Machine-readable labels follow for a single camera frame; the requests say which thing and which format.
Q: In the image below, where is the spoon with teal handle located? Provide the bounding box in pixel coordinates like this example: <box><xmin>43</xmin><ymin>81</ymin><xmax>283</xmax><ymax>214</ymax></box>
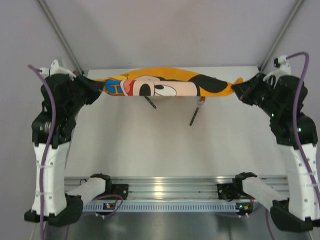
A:
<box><xmin>189</xmin><ymin>96</ymin><xmax>206</xmax><ymax>126</ymax></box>

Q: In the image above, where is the fork with teal handle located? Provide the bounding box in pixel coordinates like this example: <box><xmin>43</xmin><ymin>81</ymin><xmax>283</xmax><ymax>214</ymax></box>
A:
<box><xmin>144</xmin><ymin>96</ymin><xmax>157</xmax><ymax>109</ymax></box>

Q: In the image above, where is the orange cartoon print cloth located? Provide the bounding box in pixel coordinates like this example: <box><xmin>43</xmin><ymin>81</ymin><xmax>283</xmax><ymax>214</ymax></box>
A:
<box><xmin>96</xmin><ymin>67</ymin><xmax>244</xmax><ymax>97</ymax></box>

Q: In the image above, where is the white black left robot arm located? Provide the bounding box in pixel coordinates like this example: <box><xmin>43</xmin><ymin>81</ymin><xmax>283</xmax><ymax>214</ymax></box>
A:
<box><xmin>24</xmin><ymin>73</ymin><xmax>112</xmax><ymax>227</ymax></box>

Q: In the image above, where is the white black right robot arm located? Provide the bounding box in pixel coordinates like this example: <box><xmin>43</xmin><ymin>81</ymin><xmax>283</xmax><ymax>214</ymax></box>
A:
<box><xmin>232</xmin><ymin>73</ymin><xmax>320</xmax><ymax>233</ymax></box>

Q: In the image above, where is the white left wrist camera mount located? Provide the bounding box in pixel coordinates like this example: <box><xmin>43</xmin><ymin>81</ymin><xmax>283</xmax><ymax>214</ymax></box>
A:
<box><xmin>39</xmin><ymin>59</ymin><xmax>77</xmax><ymax>80</ymax></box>

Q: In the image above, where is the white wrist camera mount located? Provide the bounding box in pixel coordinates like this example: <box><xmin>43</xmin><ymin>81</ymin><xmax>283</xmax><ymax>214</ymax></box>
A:
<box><xmin>263</xmin><ymin>55</ymin><xmax>291</xmax><ymax>88</ymax></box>
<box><xmin>39</xmin><ymin>59</ymin><xmax>77</xmax><ymax>80</ymax></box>

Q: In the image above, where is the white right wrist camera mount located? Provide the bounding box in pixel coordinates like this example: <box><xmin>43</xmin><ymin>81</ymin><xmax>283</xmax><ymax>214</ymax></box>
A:
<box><xmin>263</xmin><ymin>55</ymin><xmax>291</xmax><ymax>88</ymax></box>

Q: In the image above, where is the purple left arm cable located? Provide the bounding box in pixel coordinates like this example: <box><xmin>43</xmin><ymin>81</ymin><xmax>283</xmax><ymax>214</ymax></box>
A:
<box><xmin>27</xmin><ymin>64</ymin><xmax>125</xmax><ymax>240</ymax></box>

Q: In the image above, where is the left aluminium frame post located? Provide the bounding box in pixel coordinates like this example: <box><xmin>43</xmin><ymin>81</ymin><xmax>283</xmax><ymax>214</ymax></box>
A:
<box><xmin>35</xmin><ymin>0</ymin><xmax>85</xmax><ymax>74</ymax></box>

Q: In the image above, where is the aluminium frame post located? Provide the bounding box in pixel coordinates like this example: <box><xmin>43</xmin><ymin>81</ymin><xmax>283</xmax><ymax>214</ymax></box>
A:
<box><xmin>35</xmin><ymin>0</ymin><xmax>85</xmax><ymax>74</ymax></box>
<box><xmin>258</xmin><ymin>0</ymin><xmax>306</xmax><ymax>71</ymax></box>

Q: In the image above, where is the right aluminium frame post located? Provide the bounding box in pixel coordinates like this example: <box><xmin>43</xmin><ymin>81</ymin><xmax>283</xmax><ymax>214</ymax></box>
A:
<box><xmin>258</xmin><ymin>0</ymin><xmax>306</xmax><ymax>71</ymax></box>

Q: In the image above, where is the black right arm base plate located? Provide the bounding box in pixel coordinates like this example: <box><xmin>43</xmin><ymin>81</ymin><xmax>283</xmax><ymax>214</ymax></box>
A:
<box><xmin>216</xmin><ymin>183</ymin><xmax>238</xmax><ymax>202</ymax></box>

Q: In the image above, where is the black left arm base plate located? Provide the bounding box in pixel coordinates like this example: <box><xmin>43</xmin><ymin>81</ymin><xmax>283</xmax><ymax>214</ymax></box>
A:
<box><xmin>110</xmin><ymin>183</ymin><xmax>129</xmax><ymax>200</ymax></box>

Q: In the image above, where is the aluminium mounting rail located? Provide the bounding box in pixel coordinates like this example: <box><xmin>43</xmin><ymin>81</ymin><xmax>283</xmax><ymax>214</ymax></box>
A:
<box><xmin>63</xmin><ymin>176</ymin><xmax>291</xmax><ymax>202</ymax></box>

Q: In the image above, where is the perforated grey cable duct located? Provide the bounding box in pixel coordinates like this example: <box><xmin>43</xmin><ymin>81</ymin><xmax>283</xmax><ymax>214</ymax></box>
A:
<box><xmin>83</xmin><ymin>201</ymin><xmax>252</xmax><ymax>213</ymax></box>

